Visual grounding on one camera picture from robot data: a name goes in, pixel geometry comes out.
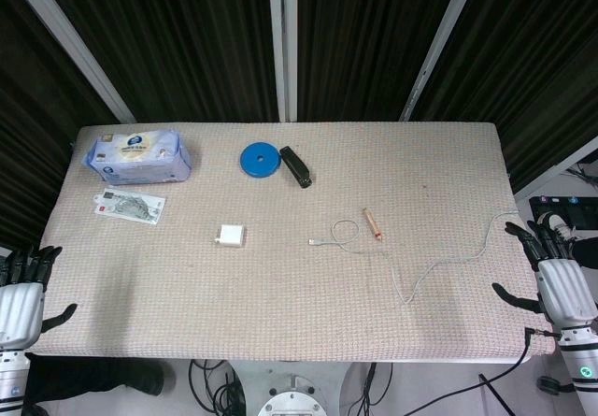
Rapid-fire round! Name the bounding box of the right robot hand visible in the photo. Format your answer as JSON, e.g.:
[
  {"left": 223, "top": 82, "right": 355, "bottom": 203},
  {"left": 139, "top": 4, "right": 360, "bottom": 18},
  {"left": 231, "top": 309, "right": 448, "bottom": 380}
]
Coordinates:
[{"left": 491, "top": 219, "right": 598, "bottom": 337}]

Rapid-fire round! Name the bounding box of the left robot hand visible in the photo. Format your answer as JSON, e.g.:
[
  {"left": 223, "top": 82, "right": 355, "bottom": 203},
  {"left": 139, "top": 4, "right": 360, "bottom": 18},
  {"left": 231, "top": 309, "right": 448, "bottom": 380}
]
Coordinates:
[{"left": 0, "top": 245, "right": 78, "bottom": 350}]

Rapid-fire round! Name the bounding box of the white USB cable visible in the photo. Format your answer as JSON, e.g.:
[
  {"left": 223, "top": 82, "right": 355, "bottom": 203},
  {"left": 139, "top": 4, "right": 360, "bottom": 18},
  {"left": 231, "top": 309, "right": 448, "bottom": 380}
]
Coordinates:
[{"left": 307, "top": 208, "right": 520, "bottom": 306}]

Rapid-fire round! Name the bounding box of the white power adapter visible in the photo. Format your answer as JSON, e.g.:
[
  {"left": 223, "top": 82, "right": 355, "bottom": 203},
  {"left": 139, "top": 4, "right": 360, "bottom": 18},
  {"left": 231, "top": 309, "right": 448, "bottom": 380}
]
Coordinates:
[{"left": 213, "top": 222, "right": 248, "bottom": 249}]

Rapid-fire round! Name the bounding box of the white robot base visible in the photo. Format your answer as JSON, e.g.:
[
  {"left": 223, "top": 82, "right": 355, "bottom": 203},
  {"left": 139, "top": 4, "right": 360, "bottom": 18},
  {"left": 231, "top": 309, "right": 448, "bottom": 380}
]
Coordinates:
[{"left": 232, "top": 362, "right": 376, "bottom": 416}]

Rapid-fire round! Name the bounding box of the white shoe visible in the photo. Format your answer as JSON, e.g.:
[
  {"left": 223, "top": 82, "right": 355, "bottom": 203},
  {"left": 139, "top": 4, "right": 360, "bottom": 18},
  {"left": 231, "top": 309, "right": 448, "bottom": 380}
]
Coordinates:
[{"left": 543, "top": 211, "right": 579, "bottom": 240}]

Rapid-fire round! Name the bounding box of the black device with stickers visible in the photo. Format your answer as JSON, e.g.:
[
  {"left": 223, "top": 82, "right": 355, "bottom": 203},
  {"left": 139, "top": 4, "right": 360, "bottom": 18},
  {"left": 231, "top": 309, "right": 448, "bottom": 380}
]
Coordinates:
[{"left": 528, "top": 194, "right": 598, "bottom": 231}]

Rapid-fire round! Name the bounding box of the black shoe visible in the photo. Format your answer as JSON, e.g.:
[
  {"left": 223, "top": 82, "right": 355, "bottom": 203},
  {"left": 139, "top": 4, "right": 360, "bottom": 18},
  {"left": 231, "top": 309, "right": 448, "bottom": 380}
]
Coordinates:
[{"left": 109, "top": 358, "right": 178, "bottom": 397}]

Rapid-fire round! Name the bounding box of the blue tissue pack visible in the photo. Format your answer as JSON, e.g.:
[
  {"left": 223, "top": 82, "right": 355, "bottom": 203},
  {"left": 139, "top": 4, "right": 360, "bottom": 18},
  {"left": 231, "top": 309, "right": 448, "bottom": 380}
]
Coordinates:
[{"left": 82, "top": 129, "right": 193, "bottom": 187}]

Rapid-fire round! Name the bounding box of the small wooden stick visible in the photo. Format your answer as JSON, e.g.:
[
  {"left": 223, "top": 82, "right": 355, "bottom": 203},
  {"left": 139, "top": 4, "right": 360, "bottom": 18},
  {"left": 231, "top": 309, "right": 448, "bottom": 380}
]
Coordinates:
[{"left": 361, "top": 207, "right": 385, "bottom": 242}]

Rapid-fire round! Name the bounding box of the beige waffle table cloth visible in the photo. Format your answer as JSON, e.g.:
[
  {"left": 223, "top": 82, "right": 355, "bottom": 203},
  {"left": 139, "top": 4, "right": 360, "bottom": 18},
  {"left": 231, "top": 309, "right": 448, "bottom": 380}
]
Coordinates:
[{"left": 25, "top": 122, "right": 560, "bottom": 366}]

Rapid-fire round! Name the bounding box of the blue round disc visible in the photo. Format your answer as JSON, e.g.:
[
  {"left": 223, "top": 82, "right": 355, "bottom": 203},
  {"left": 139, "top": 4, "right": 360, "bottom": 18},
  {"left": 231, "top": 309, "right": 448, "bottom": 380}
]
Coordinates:
[{"left": 239, "top": 141, "right": 284, "bottom": 180}]

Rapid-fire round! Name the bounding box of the black stapler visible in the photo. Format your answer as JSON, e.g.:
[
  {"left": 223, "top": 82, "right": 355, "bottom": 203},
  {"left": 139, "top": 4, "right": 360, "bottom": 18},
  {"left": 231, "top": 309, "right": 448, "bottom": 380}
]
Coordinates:
[{"left": 278, "top": 145, "right": 314, "bottom": 190}]

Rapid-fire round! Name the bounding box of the black ribbed curtain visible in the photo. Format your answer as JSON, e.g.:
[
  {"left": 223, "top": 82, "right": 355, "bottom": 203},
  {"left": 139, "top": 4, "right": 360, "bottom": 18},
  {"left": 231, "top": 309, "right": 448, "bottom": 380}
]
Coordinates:
[{"left": 0, "top": 0, "right": 598, "bottom": 249}]

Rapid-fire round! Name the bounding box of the black cable with angled plug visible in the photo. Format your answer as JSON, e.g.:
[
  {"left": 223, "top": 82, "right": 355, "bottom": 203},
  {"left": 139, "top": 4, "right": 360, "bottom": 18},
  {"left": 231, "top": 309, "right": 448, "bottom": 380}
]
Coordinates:
[{"left": 410, "top": 325, "right": 561, "bottom": 416}]

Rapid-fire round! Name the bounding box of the clear plastic packet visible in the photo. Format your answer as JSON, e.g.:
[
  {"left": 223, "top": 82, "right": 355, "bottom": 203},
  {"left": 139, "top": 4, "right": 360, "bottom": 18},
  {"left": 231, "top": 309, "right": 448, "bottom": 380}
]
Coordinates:
[{"left": 91, "top": 187, "right": 168, "bottom": 225}]

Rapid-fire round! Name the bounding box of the grey metal frame post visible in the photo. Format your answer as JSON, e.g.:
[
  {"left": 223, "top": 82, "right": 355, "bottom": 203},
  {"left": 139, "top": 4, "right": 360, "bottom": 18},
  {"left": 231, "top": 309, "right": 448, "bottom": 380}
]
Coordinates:
[
  {"left": 267, "top": 0, "right": 300, "bottom": 123},
  {"left": 398, "top": 0, "right": 485, "bottom": 122},
  {"left": 7, "top": 0, "right": 137, "bottom": 123}
]

